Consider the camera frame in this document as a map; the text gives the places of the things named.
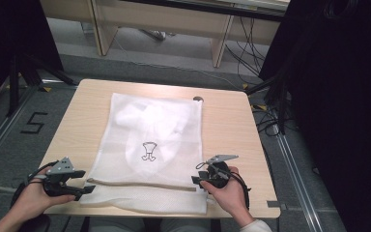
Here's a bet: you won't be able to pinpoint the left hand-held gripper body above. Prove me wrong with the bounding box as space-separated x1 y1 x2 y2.
43 156 78 198

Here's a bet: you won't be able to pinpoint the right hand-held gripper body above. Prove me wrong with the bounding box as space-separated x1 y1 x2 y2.
205 154 240 189

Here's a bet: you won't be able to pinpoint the white mesh laundry bag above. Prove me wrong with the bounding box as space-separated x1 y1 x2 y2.
78 92 210 217

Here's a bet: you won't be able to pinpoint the person's right hand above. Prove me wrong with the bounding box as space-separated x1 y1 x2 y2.
200 165 254 228

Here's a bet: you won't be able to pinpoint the person's left hand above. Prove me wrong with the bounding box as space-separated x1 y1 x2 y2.
14 175 76 224

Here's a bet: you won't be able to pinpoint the grey tape piece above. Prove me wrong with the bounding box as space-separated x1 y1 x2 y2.
266 200 288 211

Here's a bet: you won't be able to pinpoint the white garment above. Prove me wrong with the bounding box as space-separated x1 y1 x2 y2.
114 100 187 175

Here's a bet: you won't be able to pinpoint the black metal stand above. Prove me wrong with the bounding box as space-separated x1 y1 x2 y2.
245 69 292 135

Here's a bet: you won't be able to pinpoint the black tripod stand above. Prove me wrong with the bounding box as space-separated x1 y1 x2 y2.
5 52 79 118

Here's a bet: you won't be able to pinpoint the black curtain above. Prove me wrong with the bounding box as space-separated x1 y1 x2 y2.
0 0 65 112
258 0 371 232

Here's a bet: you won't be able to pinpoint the grey power strip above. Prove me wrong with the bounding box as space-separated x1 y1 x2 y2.
139 28 177 42

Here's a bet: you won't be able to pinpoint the light wooden desk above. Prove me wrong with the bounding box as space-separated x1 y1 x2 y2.
40 0 291 69

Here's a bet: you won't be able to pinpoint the left hand-held gripper cable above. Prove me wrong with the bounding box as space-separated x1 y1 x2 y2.
10 159 60 209

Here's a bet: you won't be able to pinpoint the hand-held gripper cable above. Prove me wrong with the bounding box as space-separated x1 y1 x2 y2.
227 171 252 211
10 159 60 209

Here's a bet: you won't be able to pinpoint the right hand-held gripper cable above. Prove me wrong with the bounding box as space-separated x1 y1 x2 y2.
227 171 252 211

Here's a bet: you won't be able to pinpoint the black floor cables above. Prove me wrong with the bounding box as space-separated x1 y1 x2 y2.
251 105 282 137

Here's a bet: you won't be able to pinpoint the metal floor rail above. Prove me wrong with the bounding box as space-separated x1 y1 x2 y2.
0 84 37 172
273 125 325 232

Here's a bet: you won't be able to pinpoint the white floor cable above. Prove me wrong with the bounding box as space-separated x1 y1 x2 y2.
112 28 246 92

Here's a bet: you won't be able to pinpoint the black hanging cables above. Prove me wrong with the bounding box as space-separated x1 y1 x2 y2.
224 15 266 85

